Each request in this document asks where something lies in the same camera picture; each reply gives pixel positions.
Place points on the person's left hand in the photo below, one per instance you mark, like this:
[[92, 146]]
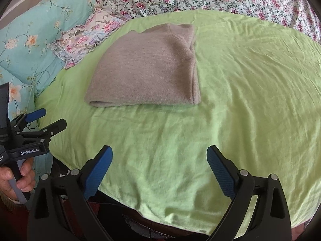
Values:
[[25, 184]]

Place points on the green bed sheet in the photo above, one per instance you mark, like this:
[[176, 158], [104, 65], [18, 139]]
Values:
[[260, 91]]

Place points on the pastel floral ruffled pillow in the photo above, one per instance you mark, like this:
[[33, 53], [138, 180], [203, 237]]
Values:
[[74, 44]]

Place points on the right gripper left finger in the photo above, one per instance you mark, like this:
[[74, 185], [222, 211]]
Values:
[[47, 219]]

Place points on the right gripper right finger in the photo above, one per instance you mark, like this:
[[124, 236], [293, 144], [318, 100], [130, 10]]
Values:
[[270, 219]]

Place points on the turquoise floral quilt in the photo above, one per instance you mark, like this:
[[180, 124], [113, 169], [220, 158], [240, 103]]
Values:
[[27, 62]]

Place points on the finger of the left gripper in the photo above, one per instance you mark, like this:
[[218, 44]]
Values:
[[46, 133], [21, 121]]

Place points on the beige knit sweater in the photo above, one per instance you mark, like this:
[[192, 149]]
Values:
[[156, 66]]

